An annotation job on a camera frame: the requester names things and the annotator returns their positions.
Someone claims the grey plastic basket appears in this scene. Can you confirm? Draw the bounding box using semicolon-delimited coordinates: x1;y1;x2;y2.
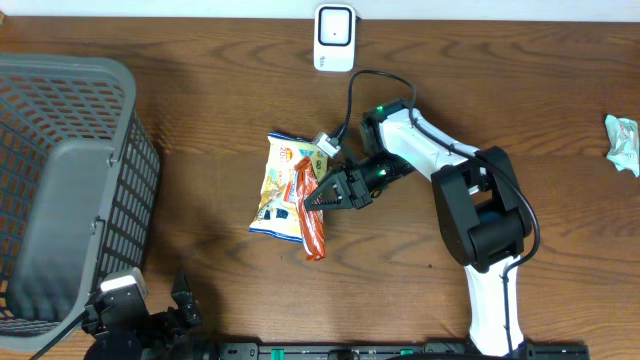
1;53;161;352

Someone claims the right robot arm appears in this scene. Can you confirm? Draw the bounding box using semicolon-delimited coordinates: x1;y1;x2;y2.
304;99;537;357

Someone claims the white barcode scanner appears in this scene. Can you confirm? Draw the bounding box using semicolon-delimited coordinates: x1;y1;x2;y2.
313;4;357;72

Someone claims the light green wipes packet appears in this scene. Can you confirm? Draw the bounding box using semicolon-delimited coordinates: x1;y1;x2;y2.
605;115;639;177

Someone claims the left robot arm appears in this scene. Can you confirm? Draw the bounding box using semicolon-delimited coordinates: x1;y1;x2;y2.
81;267;219;360

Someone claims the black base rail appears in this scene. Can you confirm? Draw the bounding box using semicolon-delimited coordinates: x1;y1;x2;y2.
210;341;591;360

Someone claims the yellow snack bag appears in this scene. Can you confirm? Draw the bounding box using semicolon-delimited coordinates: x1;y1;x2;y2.
249;132;328;243

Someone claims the orange chocolate bar wrapper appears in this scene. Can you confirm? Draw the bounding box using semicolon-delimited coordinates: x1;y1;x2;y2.
291;157;326;261

